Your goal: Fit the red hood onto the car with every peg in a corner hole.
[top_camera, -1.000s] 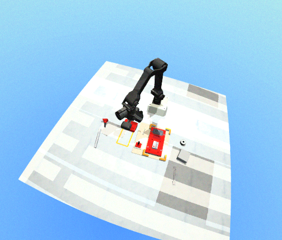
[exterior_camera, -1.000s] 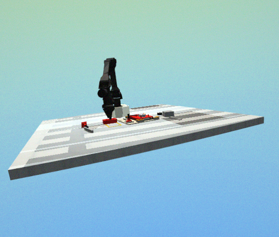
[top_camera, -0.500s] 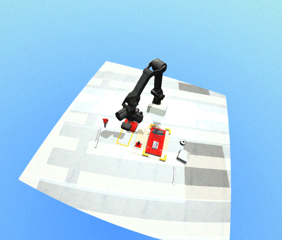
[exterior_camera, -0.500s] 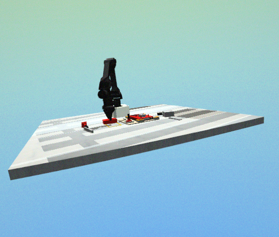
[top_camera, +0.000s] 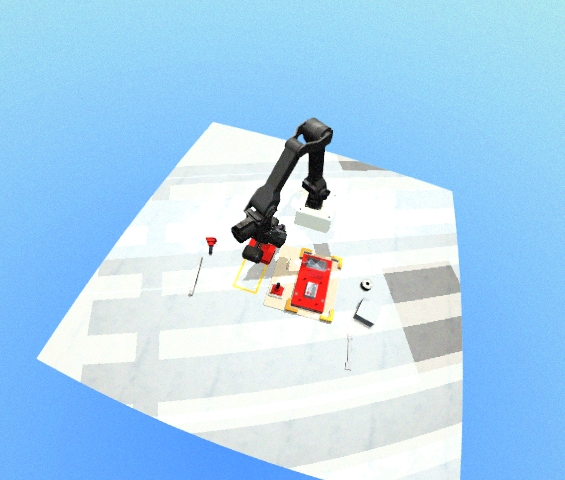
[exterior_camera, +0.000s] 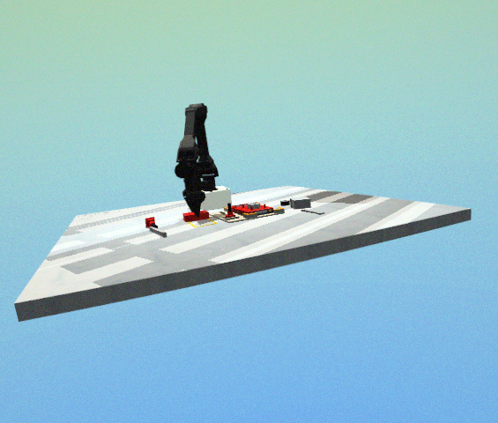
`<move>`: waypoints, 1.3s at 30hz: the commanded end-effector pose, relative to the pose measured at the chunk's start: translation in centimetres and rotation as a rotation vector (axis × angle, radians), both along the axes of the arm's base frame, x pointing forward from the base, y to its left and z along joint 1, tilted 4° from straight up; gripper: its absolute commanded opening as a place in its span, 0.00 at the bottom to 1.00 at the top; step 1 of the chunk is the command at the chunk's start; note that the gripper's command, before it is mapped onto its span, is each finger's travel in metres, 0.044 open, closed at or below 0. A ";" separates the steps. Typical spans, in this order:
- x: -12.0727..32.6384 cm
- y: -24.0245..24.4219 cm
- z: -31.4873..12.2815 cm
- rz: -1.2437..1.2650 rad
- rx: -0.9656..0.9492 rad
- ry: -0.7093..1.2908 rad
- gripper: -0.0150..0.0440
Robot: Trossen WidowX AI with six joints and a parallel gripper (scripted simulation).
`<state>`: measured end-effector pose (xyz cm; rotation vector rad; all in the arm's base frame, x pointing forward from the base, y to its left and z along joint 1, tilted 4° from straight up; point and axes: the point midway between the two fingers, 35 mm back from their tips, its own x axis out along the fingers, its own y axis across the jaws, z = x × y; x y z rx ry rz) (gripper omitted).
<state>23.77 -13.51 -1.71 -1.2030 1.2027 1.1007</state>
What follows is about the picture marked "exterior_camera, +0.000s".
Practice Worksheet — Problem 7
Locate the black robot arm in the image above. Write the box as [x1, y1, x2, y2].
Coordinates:
[175, 103, 219, 192]

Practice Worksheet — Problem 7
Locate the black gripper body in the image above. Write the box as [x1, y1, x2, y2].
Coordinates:
[182, 175, 205, 201]

